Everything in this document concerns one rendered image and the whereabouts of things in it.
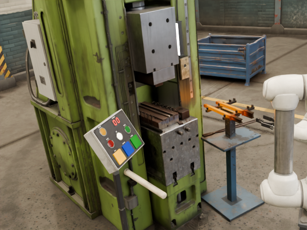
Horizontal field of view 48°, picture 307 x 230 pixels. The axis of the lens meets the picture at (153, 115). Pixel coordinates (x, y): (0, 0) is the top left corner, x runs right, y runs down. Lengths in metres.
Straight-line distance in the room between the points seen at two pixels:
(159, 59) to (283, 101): 0.94
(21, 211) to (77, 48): 1.78
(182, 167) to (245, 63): 3.65
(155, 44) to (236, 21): 8.68
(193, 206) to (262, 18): 8.08
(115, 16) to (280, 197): 1.49
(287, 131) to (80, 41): 1.56
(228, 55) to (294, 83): 4.41
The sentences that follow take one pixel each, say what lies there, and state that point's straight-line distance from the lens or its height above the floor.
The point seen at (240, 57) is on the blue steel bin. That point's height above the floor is 0.47.
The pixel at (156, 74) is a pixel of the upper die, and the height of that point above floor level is 1.34.
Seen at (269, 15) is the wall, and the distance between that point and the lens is 10.45.
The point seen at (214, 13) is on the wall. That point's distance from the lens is 11.37.
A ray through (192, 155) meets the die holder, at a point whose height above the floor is 0.62.
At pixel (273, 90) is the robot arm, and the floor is 1.38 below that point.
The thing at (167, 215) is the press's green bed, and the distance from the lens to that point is 2.93.
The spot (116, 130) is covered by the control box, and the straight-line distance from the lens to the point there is 2.17.
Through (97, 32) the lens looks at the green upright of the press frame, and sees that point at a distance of 2.31.
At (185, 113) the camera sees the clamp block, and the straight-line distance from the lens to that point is 2.71.
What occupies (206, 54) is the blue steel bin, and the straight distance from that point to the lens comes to 6.47.
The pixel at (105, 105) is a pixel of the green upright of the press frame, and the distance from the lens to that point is 2.45.
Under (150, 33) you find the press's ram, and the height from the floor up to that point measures 1.62.
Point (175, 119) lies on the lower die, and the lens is 2.65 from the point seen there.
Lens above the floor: 2.02
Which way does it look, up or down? 23 degrees down
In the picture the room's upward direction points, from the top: 7 degrees counter-clockwise
